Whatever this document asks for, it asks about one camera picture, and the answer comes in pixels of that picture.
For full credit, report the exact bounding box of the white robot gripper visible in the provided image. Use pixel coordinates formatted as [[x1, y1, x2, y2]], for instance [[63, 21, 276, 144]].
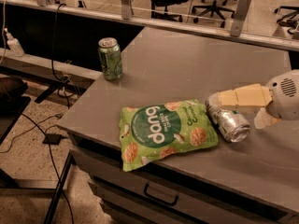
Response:
[[218, 69, 299, 129]]

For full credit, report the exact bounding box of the silver 7up can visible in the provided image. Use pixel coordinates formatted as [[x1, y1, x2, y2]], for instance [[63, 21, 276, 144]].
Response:
[[205, 93, 251, 143]]

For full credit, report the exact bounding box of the green rice chip bag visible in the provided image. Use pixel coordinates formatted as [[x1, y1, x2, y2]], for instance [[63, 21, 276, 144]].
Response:
[[119, 99, 219, 172]]

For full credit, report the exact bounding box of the green soda can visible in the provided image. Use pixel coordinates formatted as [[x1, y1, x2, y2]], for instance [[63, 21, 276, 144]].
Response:
[[98, 37, 122, 80]]

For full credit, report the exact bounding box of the grey drawer cabinet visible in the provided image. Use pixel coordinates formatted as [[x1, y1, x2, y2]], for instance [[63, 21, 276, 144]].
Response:
[[59, 28, 299, 224]]

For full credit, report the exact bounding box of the black office chair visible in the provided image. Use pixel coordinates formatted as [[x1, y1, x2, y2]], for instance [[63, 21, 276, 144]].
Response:
[[192, 0, 236, 28]]

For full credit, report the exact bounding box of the black power adapter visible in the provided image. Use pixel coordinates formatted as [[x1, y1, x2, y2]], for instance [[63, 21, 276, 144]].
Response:
[[43, 133, 62, 145]]

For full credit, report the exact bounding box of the black chair at left edge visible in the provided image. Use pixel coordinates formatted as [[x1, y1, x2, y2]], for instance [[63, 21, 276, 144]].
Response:
[[0, 77, 30, 145]]

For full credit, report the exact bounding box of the clear sanitizer bottle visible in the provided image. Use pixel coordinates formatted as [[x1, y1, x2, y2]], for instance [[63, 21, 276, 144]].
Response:
[[4, 28, 24, 57]]

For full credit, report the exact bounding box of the metal glass partition rail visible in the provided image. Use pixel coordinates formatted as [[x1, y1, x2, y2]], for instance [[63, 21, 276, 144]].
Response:
[[0, 0, 299, 52]]

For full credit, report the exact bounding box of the black drawer handle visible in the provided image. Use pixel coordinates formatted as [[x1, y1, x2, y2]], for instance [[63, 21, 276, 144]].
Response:
[[143, 183, 179, 206]]

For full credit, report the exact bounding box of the black cable on floor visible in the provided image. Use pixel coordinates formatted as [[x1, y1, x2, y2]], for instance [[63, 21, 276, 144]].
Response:
[[0, 112, 76, 224]]

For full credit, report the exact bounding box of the black hanging cable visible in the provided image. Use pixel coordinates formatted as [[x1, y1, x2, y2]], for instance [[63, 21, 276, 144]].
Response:
[[50, 3, 74, 109]]

